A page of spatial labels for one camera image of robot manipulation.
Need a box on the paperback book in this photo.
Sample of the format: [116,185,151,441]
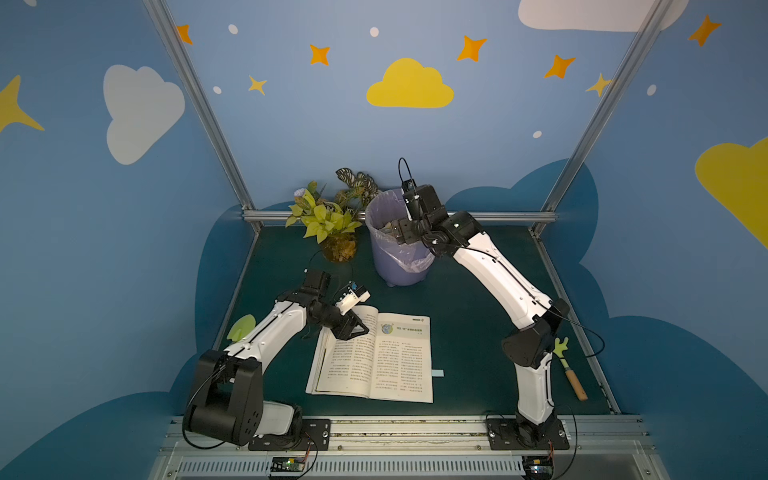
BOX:
[305,306,433,404]

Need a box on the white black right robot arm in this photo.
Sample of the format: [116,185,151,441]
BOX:
[395,180,570,448]

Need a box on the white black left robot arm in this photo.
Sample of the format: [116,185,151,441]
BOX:
[182,269,370,450]

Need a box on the purple trash bin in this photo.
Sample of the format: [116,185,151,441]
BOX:
[365,188,435,287]

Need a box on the green potted plant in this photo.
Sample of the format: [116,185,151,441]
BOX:
[285,167,380,263]

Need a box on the green toy shovel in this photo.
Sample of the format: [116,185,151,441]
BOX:
[227,314,256,343]

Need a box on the left circuit board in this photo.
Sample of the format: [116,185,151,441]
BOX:
[269,457,307,474]

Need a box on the circuit board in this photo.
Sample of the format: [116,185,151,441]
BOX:
[522,456,554,480]
[269,457,307,474]

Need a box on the green toy rake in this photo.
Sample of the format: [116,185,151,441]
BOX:
[554,337,588,402]

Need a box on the right circuit board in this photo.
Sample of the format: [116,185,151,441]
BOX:
[522,456,554,480]

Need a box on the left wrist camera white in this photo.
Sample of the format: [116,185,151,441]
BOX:
[335,281,370,316]

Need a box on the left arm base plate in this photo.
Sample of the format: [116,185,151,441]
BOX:
[247,418,332,451]

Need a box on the rear aluminium frame bar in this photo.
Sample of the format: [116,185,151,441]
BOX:
[242,210,557,224]

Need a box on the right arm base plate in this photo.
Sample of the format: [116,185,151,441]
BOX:
[485,415,570,451]

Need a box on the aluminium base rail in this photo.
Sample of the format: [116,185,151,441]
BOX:
[149,413,669,479]

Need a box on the aluminium corner frame post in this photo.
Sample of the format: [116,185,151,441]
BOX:
[532,0,675,239]

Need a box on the left aluminium frame post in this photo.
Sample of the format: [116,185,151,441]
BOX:
[143,0,263,235]

